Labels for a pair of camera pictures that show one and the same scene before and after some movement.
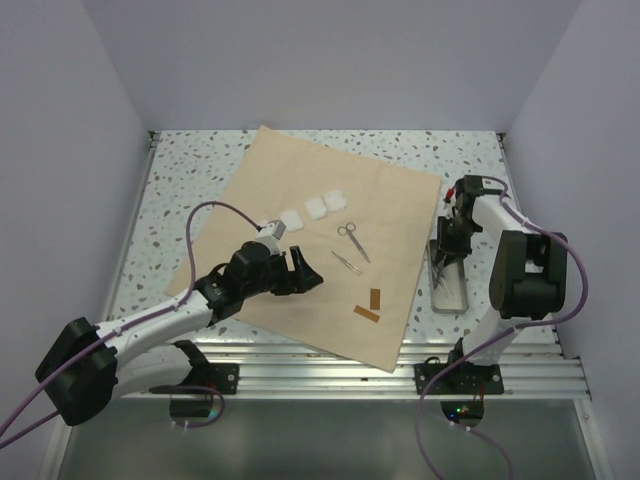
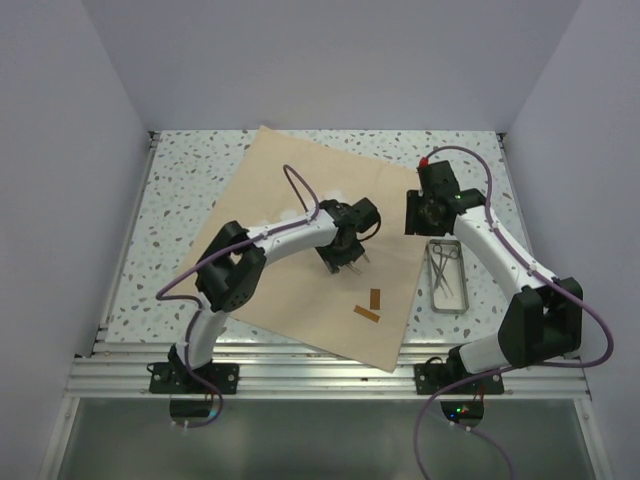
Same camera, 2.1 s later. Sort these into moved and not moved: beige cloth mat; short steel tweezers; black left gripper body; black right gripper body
Moved: black right gripper body; black left gripper body
Not moved: beige cloth mat; short steel tweezers
